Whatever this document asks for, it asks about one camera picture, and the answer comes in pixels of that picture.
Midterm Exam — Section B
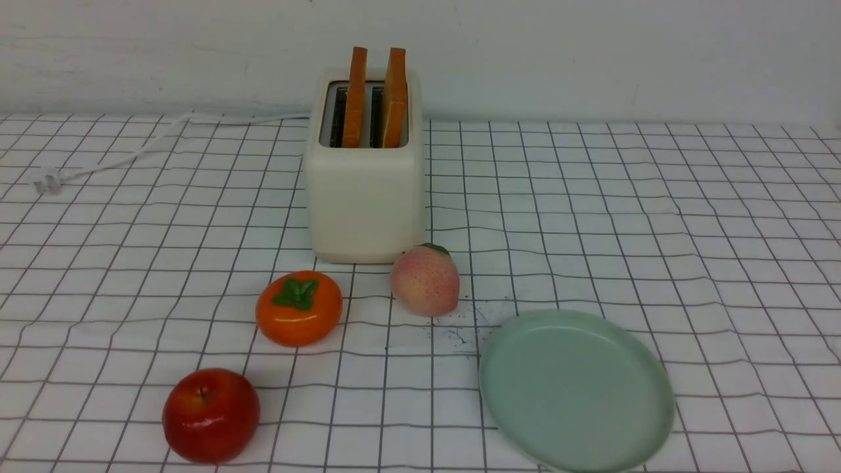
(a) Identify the green plate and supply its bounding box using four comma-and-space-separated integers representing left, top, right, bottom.
478, 309, 675, 472

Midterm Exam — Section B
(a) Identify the pink peach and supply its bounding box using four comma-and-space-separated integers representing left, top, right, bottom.
390, 242, 460, 317

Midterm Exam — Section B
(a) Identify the toast slice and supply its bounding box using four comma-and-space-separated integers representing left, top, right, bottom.
342, 46, 367, 148
381, 47, 408, 148

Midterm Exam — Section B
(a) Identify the white grid tablecloth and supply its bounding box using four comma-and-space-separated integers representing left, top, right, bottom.
1, 116, 840, 472

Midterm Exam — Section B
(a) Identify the red apple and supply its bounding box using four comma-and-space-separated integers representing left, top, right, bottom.
162, 368, 261, 464

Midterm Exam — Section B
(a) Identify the orange persimmon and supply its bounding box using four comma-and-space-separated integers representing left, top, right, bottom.
255, 271, 344, 348

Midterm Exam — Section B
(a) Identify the white power cable with plug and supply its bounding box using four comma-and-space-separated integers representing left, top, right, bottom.
34, 113, 309, 196

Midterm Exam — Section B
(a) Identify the white two-slot toaster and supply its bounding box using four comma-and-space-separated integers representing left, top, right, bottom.
302, 67, 428, 265

